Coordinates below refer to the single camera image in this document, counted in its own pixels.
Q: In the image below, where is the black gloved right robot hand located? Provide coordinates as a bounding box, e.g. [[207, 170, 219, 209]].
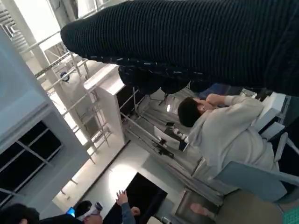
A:
[[60, 0, 299, 96]]

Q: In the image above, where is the grey-blue office chair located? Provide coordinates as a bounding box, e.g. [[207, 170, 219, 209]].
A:
[[214, 132, 299, 203]]

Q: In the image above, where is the seated person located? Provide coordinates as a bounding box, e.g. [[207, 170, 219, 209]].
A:
[[177, 93, 281, 175]]

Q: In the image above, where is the green cutting mat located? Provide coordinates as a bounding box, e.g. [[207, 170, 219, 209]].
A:
[[281, 203, 299, 224]]

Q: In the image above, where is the tall white cabinet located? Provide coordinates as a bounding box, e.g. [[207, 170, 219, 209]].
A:
[[83, 64, 133, 152]]

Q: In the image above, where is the person with dark head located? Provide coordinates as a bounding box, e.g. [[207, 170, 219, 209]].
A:
[[0, 203, 40, 224]]

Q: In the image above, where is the person wearing headset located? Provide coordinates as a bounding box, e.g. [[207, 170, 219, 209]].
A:
[[74, 190, 141, 224]]

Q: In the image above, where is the black screen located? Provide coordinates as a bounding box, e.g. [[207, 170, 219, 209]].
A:
[[125, 172, 169, 224]]

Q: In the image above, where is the white VR headset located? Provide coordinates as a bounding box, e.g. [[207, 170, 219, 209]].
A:
[[88, 202, 105, 217]]

